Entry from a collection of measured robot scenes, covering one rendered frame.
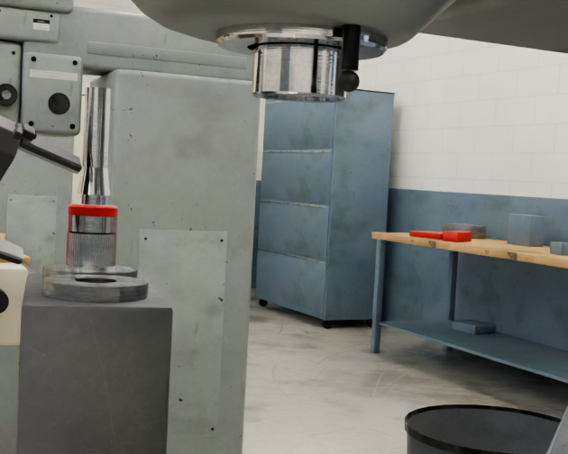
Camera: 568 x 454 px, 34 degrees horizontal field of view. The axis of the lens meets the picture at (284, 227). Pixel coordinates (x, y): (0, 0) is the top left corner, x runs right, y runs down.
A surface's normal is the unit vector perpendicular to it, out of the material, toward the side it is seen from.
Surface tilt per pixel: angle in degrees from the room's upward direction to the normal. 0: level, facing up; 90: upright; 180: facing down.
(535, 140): 90
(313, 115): 90
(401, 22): 136
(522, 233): 90
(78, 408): 90
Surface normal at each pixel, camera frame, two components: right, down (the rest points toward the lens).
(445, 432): 0.34, 0.00
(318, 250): -0.90, -0.03
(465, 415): 0.12, 0.00
